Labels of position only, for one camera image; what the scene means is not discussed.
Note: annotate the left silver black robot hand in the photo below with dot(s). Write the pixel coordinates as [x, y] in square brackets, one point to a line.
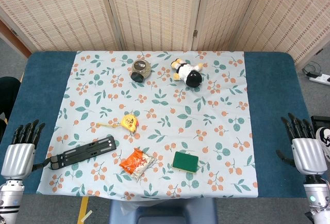
[18, 159]

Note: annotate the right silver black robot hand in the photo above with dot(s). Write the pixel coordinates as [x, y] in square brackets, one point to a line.
[309, 154]

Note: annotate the yellow tape measure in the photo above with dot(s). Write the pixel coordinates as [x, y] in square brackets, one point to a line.
[129, 123]

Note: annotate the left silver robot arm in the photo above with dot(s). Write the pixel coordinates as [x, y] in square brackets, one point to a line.
[10, 200]

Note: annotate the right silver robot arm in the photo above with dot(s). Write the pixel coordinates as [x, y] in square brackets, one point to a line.
[317, 195]

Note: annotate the black white sneaker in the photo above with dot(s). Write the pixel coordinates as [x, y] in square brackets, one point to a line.
[324, 141]

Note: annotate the black box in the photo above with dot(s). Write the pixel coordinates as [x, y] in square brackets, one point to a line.
[321, 122]

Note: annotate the black chair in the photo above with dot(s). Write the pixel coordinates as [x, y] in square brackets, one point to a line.
[7, 95]

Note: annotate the black folding stand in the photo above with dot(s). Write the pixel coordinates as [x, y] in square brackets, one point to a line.
[85, 151]

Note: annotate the blue felt table cover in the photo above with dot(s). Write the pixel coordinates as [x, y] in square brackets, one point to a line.
[270, 92]

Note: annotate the white power strip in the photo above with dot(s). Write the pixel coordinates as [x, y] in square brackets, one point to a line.
[321, 79]

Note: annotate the black power adapter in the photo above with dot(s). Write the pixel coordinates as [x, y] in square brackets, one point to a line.
[314, 74]

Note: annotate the orange white snack packet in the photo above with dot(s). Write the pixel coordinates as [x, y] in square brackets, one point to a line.
[138, 163]

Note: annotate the orange wooden door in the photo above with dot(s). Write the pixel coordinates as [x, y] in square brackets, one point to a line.
[14, 39]

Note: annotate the green yellow sponge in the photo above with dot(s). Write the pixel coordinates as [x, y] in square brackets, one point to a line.
[185, 161]

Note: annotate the floral tablecloth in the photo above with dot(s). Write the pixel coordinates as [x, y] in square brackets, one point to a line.
[180, 120]

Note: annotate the woven folding screen panel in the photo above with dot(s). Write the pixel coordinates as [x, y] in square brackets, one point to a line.
[291, 15]
[224, 9]
[59, 9]
[154, 9]

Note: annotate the black white plush toy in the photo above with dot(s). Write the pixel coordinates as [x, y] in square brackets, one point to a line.
[189, 73]

